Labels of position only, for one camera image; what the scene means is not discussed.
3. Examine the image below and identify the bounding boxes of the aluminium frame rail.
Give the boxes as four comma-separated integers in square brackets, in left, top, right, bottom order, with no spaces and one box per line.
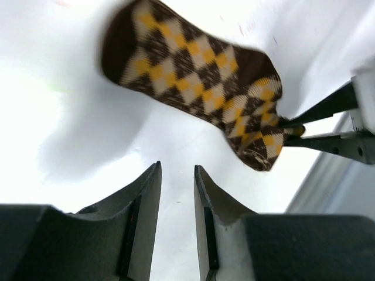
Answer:
[285,112,375,216]

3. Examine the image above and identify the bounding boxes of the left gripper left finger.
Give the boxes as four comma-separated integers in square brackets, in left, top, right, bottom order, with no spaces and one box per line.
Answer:
[1,162,162,280]

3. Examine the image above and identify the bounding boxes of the brown argyle sock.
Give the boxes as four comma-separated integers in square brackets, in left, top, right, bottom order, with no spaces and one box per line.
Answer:
[101,1,305,171]

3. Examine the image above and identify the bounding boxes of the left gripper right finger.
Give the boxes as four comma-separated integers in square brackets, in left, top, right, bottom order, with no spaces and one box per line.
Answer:
[194,165,374,280]

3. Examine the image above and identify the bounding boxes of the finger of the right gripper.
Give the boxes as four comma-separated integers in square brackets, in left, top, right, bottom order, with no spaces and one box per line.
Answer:
[284,131,374,164]
[288,82,358,128]

